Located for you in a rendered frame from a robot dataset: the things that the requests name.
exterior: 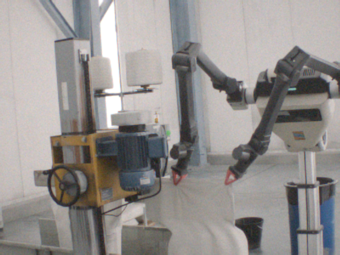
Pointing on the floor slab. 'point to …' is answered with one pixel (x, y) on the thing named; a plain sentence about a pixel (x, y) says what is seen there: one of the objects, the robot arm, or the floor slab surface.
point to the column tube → (64, 61)
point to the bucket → (251, 230)
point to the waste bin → (329, 195)
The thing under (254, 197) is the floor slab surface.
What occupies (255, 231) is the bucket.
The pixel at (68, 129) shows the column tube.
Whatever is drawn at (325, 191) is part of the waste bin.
